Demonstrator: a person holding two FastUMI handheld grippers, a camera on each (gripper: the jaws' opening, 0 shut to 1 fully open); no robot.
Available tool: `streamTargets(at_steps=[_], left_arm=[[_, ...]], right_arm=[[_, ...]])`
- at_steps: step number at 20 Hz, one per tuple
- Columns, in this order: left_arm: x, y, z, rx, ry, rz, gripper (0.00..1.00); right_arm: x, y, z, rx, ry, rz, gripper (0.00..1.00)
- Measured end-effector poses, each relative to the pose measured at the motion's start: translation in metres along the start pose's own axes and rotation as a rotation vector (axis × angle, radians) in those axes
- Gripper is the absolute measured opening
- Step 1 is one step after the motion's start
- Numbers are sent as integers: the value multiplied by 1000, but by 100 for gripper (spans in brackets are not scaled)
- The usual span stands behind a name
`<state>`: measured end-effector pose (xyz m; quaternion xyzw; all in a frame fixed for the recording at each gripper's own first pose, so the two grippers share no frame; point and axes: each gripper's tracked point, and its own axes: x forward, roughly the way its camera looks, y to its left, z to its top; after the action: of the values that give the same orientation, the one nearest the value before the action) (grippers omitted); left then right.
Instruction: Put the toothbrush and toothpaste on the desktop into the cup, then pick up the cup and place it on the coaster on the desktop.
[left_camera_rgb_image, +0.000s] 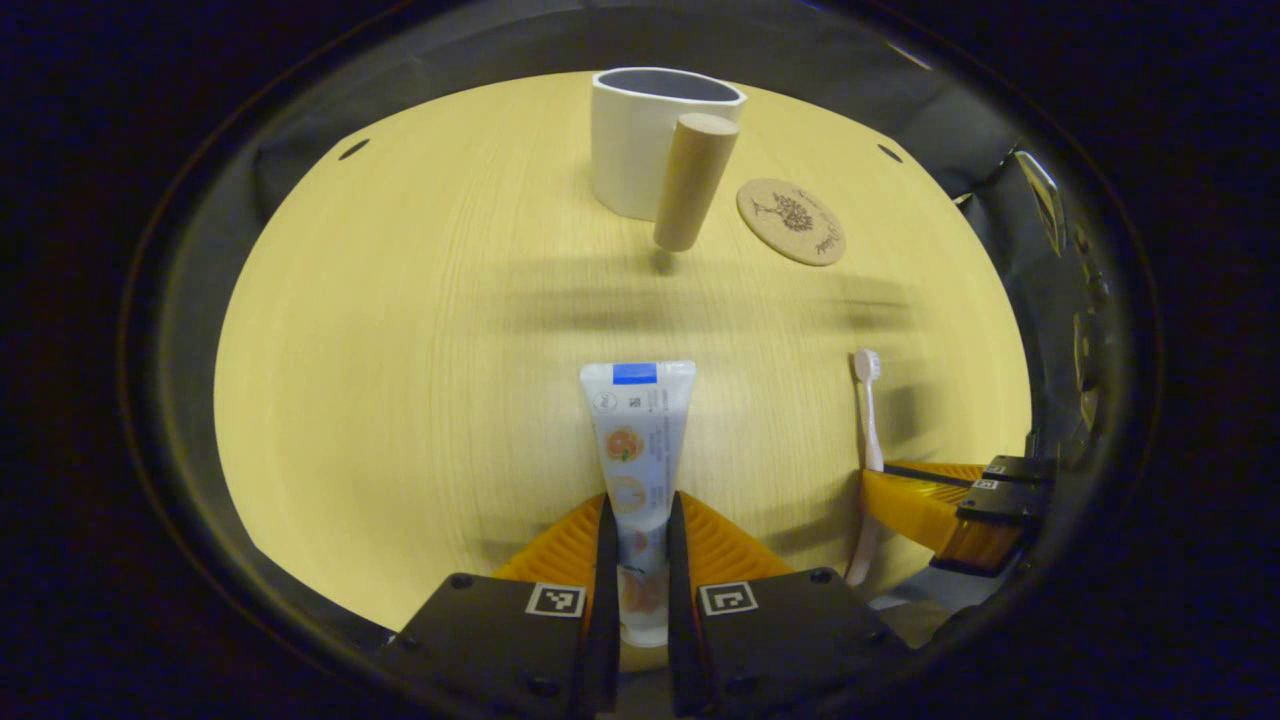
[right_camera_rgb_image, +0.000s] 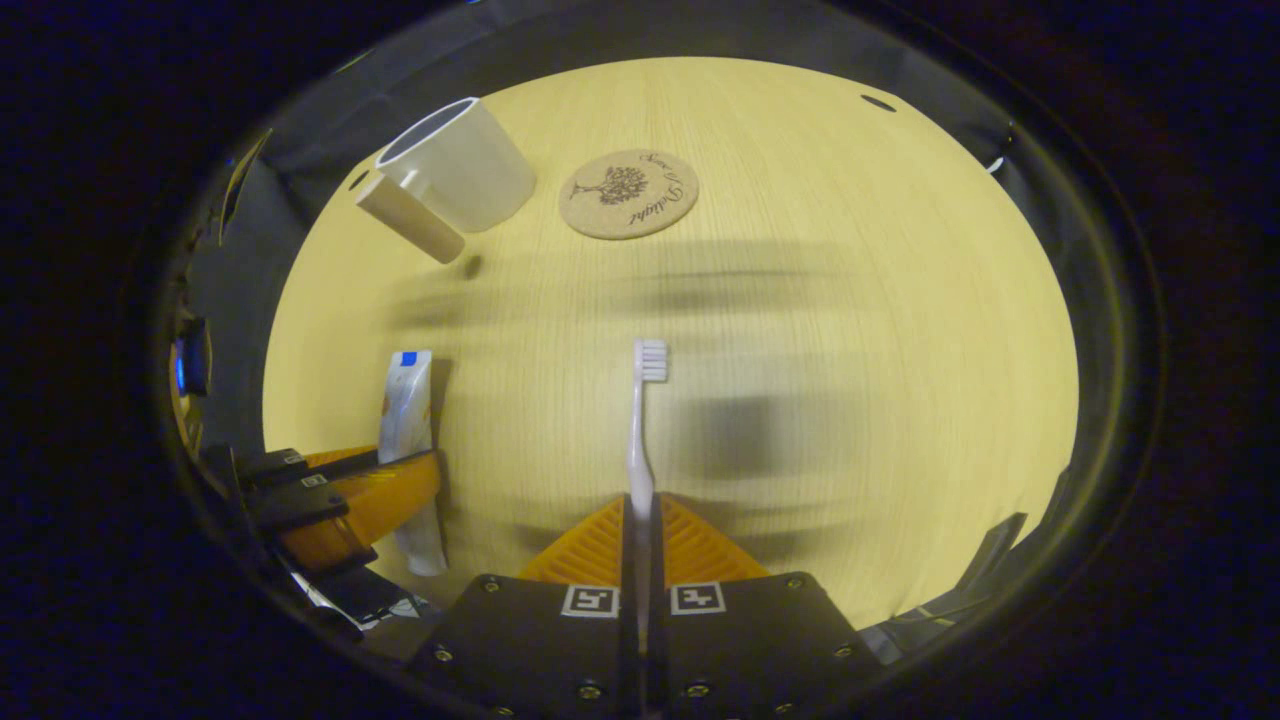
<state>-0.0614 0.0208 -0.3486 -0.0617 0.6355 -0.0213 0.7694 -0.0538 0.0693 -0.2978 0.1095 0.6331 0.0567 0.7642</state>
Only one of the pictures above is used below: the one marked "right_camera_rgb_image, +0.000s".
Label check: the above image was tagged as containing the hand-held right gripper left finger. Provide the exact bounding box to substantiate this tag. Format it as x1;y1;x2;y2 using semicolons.
405;494;642;720

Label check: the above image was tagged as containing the white cup with wooden handle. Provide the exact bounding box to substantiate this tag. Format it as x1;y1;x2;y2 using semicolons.
355;97;538;266

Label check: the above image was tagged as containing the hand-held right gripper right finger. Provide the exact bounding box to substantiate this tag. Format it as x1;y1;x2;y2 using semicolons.
650;492;887;720

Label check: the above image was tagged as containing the white toothbrush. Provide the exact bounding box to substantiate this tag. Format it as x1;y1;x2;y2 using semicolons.
625;338;669;651

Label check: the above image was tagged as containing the white toothpaste tube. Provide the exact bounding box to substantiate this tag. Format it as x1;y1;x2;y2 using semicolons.
378;350;449;578

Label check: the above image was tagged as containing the round cork coaster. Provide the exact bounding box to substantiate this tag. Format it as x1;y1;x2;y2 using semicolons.
558;149;700;241

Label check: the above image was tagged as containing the dark angular object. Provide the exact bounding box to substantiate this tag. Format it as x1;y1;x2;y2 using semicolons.
860;512;1031;651

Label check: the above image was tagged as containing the blue and black device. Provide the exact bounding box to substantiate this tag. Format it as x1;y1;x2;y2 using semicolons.
172;318;211;396

